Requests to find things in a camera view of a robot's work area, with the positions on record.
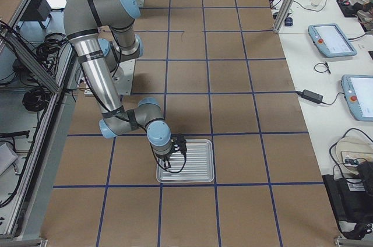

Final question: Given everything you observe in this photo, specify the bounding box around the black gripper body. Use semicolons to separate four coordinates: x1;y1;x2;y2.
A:
156;134;187;168

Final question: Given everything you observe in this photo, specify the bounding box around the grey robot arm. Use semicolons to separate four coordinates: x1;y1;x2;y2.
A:
64;0;187;171

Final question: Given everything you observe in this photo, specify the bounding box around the ribbed silver metal tray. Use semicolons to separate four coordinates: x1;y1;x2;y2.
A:
156;139;214;184

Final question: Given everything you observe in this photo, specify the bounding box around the black power brick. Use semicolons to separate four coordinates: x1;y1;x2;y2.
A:
295;89;323;104

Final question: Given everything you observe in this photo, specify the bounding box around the blue patterned small box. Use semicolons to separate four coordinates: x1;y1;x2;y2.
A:
284;16;294;27

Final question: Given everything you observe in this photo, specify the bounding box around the blue teach pendant far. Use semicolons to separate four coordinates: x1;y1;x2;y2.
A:
308;23;357;58

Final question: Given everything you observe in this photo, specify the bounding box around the blue teach pendant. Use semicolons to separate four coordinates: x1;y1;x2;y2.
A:
342;75;372;122
308;23;357;58

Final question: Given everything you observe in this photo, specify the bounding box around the blue teach pendant near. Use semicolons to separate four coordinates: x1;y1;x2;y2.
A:
342;75;372;122

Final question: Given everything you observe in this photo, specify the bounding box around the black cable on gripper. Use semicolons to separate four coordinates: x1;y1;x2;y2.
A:
150;142;188;174

